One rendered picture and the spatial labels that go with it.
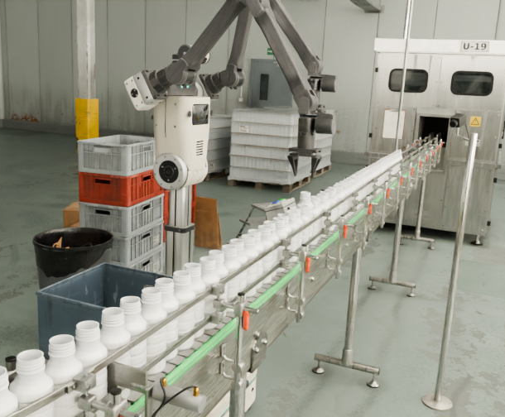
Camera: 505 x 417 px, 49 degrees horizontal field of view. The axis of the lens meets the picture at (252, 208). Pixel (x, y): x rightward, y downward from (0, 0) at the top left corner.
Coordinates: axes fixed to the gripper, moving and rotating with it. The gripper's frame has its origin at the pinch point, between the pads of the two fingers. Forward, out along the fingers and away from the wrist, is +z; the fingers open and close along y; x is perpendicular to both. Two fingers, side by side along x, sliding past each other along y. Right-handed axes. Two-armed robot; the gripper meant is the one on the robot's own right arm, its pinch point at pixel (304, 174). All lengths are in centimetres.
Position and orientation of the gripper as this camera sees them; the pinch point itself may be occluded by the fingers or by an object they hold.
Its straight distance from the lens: 195.7
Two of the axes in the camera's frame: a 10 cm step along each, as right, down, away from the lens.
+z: -0.3, 9.8, 2.0
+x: 3.9, -1.8, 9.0
